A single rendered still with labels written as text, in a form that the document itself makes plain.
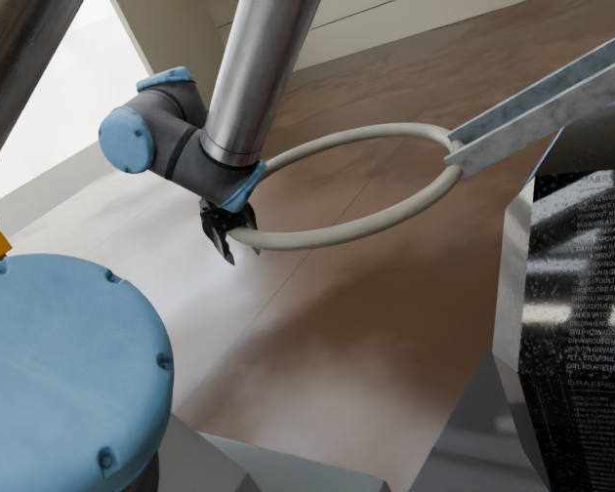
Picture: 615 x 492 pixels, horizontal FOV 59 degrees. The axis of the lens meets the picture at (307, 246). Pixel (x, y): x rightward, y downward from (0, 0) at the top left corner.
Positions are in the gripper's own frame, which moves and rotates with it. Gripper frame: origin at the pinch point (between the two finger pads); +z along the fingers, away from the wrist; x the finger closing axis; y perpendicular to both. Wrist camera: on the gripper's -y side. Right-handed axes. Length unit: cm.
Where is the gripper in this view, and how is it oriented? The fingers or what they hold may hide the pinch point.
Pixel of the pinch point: (243, 252)
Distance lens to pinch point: 108.3
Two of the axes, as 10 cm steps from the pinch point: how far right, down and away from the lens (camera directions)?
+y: 2.4, 4.1, -8.8
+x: 9.2, -4.0, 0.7
